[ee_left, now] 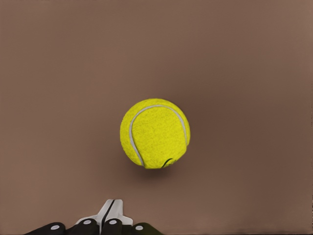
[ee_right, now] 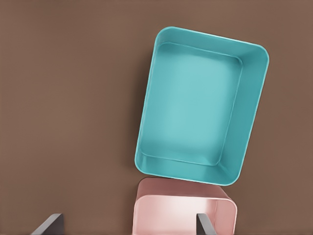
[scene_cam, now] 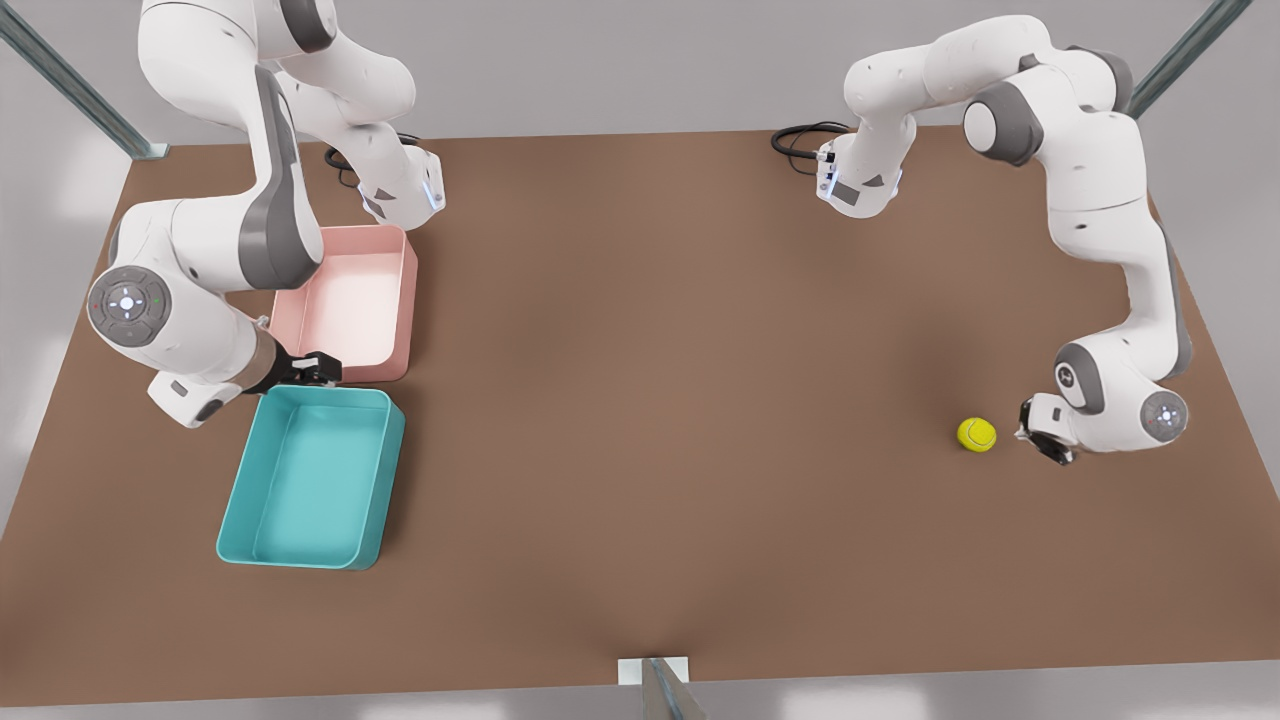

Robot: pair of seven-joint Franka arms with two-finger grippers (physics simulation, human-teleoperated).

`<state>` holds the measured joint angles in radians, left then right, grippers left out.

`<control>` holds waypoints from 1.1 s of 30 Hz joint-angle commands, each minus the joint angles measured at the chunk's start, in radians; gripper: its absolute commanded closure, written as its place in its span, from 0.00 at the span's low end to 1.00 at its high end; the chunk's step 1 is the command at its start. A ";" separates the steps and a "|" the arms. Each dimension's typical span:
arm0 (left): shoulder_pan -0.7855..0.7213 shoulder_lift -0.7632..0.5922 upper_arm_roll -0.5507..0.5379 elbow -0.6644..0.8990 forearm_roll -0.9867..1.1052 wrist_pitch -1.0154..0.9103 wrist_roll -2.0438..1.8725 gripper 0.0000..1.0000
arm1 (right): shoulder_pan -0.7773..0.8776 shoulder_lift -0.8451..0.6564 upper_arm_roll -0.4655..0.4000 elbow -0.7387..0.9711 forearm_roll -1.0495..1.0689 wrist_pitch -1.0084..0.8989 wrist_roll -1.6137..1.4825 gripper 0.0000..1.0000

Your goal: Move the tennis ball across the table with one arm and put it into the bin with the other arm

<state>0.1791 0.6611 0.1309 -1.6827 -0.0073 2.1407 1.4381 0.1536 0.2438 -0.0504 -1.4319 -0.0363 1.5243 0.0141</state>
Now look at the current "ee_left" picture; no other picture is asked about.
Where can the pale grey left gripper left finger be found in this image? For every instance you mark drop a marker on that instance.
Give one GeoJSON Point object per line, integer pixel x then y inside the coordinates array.
{"type": "Point", "coordinates": [91, 224]}

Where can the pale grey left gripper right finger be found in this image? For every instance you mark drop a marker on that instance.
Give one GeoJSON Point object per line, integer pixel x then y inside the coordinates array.
{"type": "Point", "coordinates": [115, 221]}

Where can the yellow tennis ball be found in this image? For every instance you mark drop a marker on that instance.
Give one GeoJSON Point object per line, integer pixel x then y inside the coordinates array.
{"type": "Point", "coordinates": [155, 134]}

